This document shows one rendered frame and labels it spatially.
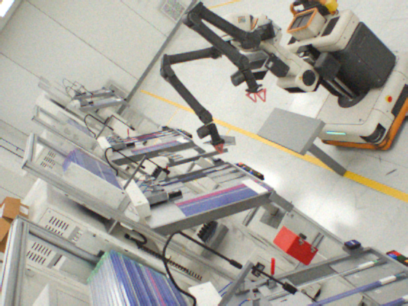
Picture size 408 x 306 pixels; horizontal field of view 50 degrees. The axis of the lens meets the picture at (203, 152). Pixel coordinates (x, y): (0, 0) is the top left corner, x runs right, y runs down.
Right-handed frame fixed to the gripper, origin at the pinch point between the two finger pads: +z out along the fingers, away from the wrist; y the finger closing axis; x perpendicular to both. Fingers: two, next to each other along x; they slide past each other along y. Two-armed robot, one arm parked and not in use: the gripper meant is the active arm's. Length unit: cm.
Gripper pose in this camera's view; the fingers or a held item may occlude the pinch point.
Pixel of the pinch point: (221, 152)
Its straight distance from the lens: 278.2
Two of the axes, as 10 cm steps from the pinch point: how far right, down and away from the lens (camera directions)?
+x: 8.7, -4.2, 2.4
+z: 3.4, 8.8, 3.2
